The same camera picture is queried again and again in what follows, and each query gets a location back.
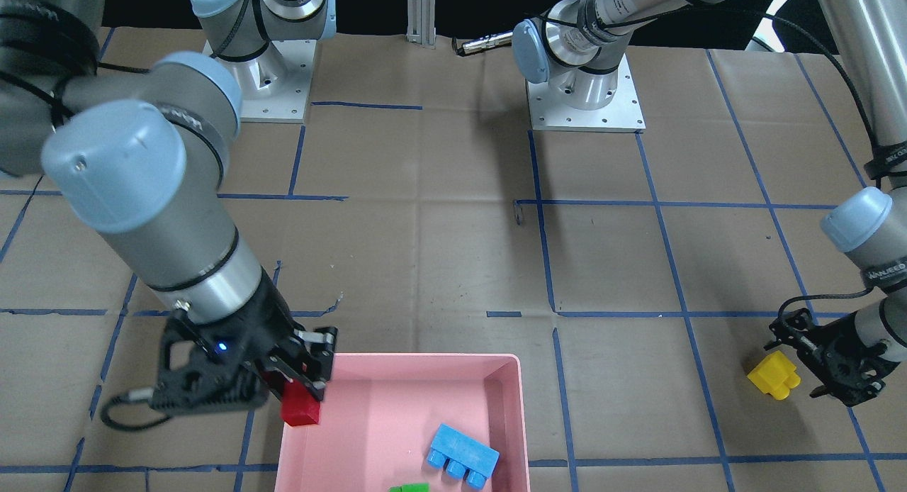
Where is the aluminium frame post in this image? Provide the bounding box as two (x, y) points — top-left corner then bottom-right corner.
(405, 0), (436, 49)

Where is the red small block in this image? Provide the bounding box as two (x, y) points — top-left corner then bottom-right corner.
(281, 381), (321, 427)

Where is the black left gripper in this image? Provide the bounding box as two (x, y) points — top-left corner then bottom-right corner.
(769, 309), (901, 407)

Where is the pink plastic box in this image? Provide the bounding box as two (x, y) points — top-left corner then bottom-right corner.
(275, 353), (530, 491)

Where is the green two-stud block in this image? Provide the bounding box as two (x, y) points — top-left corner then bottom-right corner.
(388, 482), (430, 492)

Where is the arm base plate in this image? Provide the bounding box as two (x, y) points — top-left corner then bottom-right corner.
(526, 56), (647, 133)
(216, 39), (318, 124)

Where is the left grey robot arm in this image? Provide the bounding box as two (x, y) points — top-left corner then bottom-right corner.
(512, 0), (905, 407)

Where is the yellow two-stud block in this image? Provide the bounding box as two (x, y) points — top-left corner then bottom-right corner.
(746, 351), (802, 401)

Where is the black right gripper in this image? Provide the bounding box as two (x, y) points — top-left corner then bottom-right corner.
(150, 273), (337, 415)

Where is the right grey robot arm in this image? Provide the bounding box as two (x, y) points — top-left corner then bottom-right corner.
(2, 0), (338, 431)

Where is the blue three-stud block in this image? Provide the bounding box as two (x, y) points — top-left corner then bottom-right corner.
(427, 423), (501, 490)

